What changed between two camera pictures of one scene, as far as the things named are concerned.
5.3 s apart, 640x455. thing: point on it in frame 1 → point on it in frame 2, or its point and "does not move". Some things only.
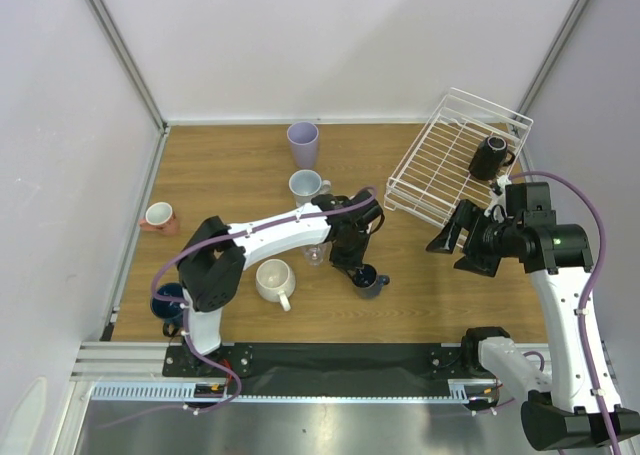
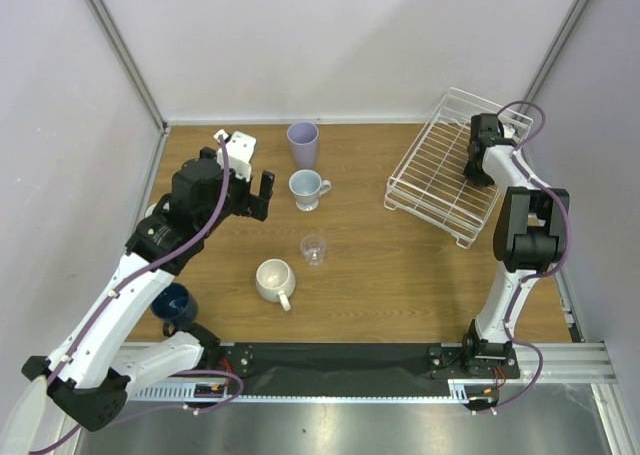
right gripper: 470,235 → 476,164
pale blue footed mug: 306,183 does not move
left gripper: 349,264 → 255,205
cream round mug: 275,281 does not move
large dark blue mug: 170,312 does not move
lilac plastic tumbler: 303,137 does not move
